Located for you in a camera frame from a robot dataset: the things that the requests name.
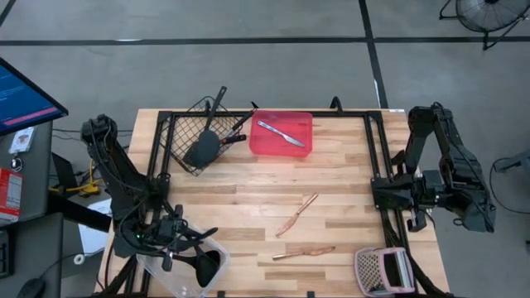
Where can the round black spatula red button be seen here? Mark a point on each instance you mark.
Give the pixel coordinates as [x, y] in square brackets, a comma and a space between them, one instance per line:
[203, 149]

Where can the white sheet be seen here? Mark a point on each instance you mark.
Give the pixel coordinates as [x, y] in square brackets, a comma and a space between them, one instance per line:
[93, 240]

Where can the silver table knife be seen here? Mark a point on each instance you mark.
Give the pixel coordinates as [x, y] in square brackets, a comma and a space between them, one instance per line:
[281, 133]

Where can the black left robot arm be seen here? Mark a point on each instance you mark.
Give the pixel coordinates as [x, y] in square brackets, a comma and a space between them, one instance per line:
[116, 165]

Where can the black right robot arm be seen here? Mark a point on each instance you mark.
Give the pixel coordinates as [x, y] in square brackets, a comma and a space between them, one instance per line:
[463, 182]

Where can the black computer mouse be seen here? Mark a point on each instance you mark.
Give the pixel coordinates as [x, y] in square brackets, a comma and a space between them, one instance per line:
[32, 287]

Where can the black keyboard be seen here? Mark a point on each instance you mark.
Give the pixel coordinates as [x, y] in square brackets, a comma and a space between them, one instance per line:
[4, 252]

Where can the black floor fan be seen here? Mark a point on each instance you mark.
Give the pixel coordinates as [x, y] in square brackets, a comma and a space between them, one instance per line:
[488, 14]

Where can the grey cabinet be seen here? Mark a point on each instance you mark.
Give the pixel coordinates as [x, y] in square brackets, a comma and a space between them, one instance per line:
[39, 186]

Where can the copper table knife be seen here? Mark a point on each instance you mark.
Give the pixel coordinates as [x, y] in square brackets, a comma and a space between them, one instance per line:
[306, 251]
[297, 214]

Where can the black metal table frame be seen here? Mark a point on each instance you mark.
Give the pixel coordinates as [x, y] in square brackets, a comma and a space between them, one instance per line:
[331, 113]

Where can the pink perforated plastic basket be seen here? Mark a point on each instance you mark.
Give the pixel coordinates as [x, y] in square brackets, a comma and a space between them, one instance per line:
[385, 273]

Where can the clear plastic container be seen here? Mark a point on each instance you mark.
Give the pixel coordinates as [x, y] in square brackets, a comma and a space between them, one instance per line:
[182, 285]

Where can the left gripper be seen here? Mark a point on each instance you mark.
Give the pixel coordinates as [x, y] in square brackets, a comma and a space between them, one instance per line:
[172, 236]

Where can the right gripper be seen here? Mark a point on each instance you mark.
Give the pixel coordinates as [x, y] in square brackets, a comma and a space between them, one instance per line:
[432, 186]

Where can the white tape roll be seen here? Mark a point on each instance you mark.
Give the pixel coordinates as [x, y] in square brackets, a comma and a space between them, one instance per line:
[75, 259]

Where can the computer monitor blue screen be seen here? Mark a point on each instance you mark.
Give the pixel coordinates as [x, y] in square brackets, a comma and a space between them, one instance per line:
[25, 95]

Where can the pink plastic bin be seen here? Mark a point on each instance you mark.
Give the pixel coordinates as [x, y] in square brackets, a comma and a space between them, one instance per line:
[269, 145]

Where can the white id badge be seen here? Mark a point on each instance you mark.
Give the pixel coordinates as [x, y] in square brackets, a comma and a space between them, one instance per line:
[22, 140]

